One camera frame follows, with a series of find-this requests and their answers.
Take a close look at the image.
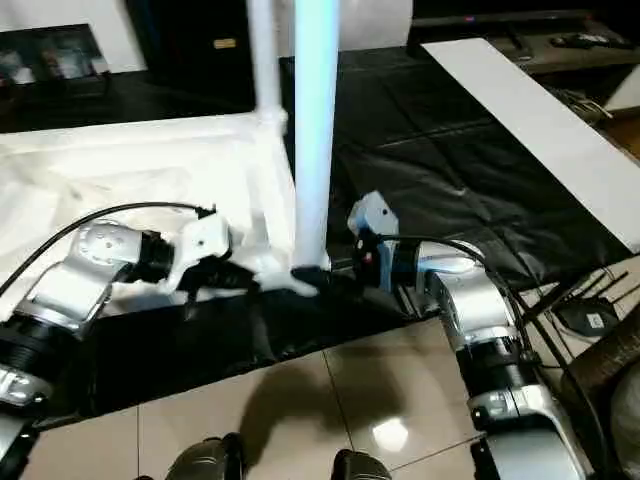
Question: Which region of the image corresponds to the black work mat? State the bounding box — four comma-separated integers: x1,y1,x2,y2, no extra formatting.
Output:
0,47,622,417

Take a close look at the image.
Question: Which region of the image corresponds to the black stand bar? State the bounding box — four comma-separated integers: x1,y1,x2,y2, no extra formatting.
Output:
518,271,632,322

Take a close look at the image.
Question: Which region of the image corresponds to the white flat panel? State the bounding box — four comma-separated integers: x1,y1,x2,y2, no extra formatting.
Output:
418,37,640,252

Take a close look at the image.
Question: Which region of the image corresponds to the grey power adapter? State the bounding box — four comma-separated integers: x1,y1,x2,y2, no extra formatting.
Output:
556,298,620,338

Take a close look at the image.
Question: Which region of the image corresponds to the black cabinet with gold label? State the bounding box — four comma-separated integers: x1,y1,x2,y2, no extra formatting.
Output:
123,0,257,110

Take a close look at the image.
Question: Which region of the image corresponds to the brown woven basket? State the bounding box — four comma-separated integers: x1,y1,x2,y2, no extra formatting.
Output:
561,323,640,480

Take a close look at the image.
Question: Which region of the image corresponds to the white glass-door cabinet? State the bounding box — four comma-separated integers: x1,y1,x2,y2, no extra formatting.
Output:
0,0,147,85

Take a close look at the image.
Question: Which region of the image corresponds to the black remote control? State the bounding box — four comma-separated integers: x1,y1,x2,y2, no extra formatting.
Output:
548,33,635,50

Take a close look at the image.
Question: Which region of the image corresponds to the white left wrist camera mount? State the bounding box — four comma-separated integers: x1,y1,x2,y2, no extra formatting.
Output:
158,211,235,297

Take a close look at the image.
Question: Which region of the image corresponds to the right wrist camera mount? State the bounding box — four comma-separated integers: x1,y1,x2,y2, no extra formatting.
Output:
347,190,402,292

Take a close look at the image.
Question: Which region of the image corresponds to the black rail with red mark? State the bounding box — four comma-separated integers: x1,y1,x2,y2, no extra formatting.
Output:
408,8,640,27

